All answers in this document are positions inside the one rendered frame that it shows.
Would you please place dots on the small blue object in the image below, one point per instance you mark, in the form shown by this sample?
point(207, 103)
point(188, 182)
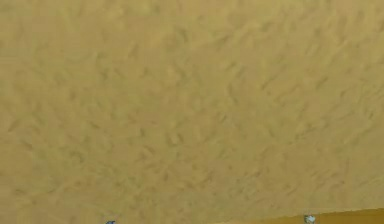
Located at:
point(111, 222)

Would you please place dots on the small white grey object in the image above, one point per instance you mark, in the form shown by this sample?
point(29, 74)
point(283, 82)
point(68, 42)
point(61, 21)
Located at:
point(309, 219)

